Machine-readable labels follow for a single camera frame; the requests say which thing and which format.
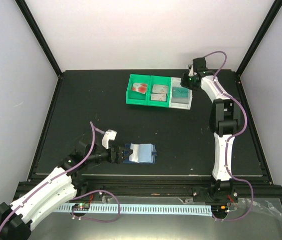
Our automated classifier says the white patterned card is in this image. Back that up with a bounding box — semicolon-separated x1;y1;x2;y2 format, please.
151;84;169;94

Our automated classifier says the green bin left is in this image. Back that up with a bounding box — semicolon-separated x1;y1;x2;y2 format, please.
126;74;151;106

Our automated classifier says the black frame post left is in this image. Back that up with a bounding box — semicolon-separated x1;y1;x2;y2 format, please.
15;0;63;76

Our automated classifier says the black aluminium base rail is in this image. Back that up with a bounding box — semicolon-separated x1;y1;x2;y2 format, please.
80;174;281;198

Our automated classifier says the green bin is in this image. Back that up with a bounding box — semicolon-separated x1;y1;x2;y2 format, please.
147;75;171;108
126;74;151;106

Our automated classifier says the pink blossom card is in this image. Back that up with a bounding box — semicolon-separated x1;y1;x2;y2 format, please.
150;93;167;102

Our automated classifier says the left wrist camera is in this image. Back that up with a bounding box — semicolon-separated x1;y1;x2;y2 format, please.
102;129;117;149

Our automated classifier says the light blue slotted strip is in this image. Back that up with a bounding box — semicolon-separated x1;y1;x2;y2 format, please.
54;203;212;217

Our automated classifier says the left circuit board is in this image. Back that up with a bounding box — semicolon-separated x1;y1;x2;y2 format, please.
72;203;90;211

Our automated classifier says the blue leather card holder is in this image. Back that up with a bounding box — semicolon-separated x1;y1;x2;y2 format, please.
123;143;157;165

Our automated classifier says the black frame post right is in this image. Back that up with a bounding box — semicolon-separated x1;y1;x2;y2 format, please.
235;0;282;76

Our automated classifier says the red circle card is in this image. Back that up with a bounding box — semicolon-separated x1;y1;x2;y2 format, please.
137;83;148;94
131;82;142;92

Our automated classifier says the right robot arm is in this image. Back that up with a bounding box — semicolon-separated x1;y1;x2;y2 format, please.
181;57;241;202

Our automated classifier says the green bin middle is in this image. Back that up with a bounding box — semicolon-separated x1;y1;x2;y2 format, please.
147;75;171;108

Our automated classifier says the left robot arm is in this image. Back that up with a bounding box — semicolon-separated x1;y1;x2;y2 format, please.
0;143;133;240

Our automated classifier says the white bin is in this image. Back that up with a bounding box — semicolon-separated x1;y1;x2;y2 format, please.
169;77;192;110

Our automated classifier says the black frame post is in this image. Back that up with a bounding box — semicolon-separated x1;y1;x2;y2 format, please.
235;0;282;76
15;0;63;76

